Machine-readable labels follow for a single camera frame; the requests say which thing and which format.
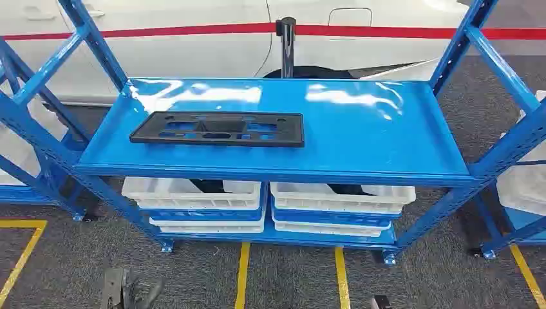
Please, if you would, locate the blue metal shelving rack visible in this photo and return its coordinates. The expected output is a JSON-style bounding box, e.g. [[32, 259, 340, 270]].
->
[[0, 0, 546, 266], [471, 158, 546, 261], [0, 184, 59, 207]]

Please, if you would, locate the white plastic crate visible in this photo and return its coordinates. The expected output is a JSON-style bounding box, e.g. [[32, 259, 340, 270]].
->
[[496, 90, 546, 217], [121, 176, 262, 211], [272, 220, 391, 238], [270, 182, 417, 215], [149, 215, 267, 234]]

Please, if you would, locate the blue plastic crate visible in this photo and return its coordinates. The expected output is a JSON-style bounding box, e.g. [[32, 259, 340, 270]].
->
[[144, 205, 266, 222], [271, 204, 402, 228]]

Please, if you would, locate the white car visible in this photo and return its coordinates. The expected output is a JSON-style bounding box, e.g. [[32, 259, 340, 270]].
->
[[0, 0, 470, 106]]

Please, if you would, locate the yellow floor tape line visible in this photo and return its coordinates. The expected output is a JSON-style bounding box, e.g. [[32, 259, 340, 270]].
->
[[509, 243, 546, 309], [334, 247, 352, 309]]

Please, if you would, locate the red barrier belt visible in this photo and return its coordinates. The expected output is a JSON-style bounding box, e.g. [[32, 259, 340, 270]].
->
[[0, 22, 278, 42], [295, 24, 546, 41]]

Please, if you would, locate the black stanchion post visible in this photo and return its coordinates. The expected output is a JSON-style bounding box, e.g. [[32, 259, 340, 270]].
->
[[275, 17, 297, 79]]

